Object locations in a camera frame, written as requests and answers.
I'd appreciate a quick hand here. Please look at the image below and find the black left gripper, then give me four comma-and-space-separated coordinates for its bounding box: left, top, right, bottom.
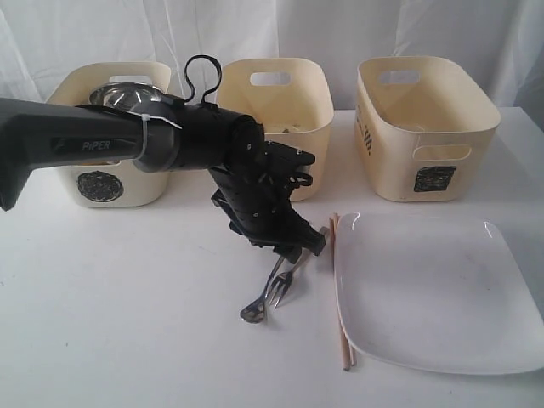
210, 143, 326, 264

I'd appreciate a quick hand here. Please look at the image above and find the steel fork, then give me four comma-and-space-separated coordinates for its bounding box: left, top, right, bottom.
265, 249, 312, 309

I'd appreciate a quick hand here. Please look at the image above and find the wooden chopstick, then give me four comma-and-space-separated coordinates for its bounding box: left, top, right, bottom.
331, 212, 357, 371
328, 217, 352, 372

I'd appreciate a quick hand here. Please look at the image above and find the steel spoon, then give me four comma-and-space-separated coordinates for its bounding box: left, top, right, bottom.
239, 256, 284, 324

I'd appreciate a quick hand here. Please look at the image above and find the stainless steel bowl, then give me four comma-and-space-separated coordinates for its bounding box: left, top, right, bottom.
88, 82, 163, 111

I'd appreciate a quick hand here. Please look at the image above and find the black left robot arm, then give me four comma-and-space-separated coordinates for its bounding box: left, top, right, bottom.
1, 95, 326, 262

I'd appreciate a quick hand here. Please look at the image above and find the white square plate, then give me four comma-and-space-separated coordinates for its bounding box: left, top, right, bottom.
335, 212, 543, 376

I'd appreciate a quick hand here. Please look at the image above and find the cream bin with triangle mark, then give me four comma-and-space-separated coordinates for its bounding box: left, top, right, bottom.
216, 58, 334, 201

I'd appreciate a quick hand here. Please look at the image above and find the cream bin with square mark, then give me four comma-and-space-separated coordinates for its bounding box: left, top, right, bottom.
354, 56, 501, 202

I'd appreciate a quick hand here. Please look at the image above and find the cream bin with circle mark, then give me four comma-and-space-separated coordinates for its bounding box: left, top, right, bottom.
48, 61, 171, 208

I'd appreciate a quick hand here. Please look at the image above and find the white backdrop curtain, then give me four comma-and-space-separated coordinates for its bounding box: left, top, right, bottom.
1, 1, 543, 122

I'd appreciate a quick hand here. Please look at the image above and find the white cable tie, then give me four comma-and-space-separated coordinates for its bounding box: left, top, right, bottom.
135, 113, 183, 162

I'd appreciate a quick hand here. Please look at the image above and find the black camera cable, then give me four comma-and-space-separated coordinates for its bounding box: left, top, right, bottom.
183, 54, 223, 105

